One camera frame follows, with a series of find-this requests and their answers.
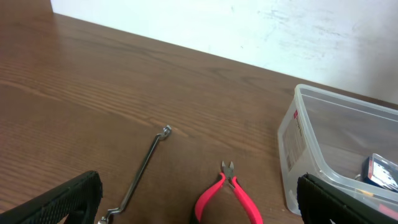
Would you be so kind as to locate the clear plastic container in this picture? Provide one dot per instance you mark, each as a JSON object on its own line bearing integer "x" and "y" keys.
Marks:
{"x": 330, "y": 135}

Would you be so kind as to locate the blue precision screwdriver set case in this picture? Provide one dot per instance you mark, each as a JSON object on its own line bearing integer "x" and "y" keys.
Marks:
{"x": 379, "y": 172}

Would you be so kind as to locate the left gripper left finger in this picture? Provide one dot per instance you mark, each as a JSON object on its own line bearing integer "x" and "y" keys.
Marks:
{"x": 75, "y": 201}

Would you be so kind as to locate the silver offset ring wrench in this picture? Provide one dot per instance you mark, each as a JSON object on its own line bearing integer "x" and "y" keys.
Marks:
{"x": 133, "y": 186}

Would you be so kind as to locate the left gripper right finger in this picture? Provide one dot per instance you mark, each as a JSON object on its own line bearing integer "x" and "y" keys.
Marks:
{"x": 321, "y": 203}

